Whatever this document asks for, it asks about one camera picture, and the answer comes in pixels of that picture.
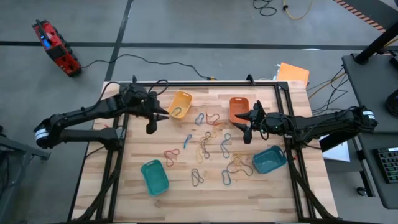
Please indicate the orange plastic basket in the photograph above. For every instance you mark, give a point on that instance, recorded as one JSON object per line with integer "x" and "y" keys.
{"x": 238, "y": 107}

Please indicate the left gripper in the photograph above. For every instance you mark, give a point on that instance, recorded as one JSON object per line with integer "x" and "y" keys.
{"x": 136, "y": 99}

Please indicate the red rubber band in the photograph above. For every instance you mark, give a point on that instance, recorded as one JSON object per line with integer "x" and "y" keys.
{"x": 206, "y": 117}
{"x": 164, "y": 153}

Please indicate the black aluminium table frame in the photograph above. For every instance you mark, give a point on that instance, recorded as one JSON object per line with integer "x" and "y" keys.
{"x": 202, "y": 84}

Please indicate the white paper sheet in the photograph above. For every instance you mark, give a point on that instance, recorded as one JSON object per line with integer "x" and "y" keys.
{"x": 340, "y": 152}

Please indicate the long yellow rubber band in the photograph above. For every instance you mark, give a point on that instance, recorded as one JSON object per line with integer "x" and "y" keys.
{"x": 197, "y": 155}

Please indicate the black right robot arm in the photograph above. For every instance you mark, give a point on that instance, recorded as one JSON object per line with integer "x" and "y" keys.
{"x": 326, "y": 123}

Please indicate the yellow plastic basket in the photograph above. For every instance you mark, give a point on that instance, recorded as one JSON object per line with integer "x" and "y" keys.
{"x": 184, "y": 99}

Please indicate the grey side desk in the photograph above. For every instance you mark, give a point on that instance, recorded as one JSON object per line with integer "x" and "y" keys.
{"x": 373, "y": 87}

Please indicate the black round desk object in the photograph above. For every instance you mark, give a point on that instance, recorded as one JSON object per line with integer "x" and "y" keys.
{"x": 394, "y": 104}

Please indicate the light green plastic basket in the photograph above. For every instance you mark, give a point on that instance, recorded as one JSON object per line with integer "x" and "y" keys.
{"x": 154, "y": 179}

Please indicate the dark grey rubber band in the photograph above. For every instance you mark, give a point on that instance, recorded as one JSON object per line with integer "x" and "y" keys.
{"x": 205, "y": 152}
{"x": 192, "y": 177}

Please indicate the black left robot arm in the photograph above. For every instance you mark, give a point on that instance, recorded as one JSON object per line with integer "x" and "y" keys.
{"x": 87, "y": 111}

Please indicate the black stand pole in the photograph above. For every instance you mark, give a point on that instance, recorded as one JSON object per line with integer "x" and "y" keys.
{"x": 376, "y": 43}

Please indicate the dark brown rubber band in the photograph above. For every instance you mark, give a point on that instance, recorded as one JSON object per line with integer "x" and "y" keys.
{"x": 252, "y": 170}

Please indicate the dark striped-edge floor mat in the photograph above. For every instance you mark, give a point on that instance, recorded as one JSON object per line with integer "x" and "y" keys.
{"x": 373, "y": 9}

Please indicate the short blue rubber band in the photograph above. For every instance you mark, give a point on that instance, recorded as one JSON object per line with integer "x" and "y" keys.
{"x": 187, "y": 141}

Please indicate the black backlit keyboard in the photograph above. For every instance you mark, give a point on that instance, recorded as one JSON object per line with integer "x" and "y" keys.
{"x": 388, "y": 165}

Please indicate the grey metal cart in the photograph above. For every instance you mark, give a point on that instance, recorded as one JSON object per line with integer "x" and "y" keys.
{"x": 18, "y": 149}

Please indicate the dark teal plastic basket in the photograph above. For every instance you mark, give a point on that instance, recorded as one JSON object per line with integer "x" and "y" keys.
{"x": 269, "y": 160}

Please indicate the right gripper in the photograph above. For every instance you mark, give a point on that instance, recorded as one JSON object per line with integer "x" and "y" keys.
{"x": 273, "y": 126}

